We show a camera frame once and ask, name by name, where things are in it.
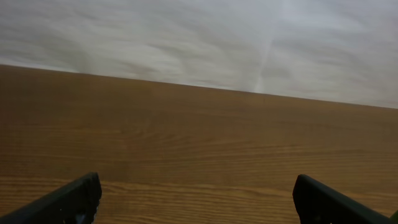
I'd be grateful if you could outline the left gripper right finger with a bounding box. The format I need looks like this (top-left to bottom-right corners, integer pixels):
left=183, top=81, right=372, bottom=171
left=292, top=174, right=398, bottom=224

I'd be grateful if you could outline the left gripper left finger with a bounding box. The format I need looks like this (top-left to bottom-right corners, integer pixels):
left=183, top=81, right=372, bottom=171
left=0, top=172, right=103, bottom=224

